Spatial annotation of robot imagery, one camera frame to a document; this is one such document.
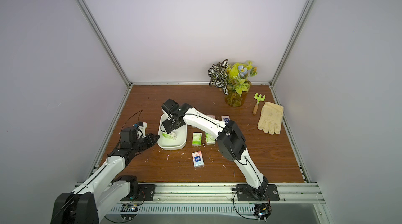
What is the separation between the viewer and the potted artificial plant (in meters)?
0.90

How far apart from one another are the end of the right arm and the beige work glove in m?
0.55

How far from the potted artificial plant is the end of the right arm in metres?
0.31

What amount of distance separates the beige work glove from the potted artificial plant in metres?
0.24

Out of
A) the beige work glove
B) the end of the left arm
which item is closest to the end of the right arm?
the end of the left arm

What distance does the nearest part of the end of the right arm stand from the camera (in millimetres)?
632
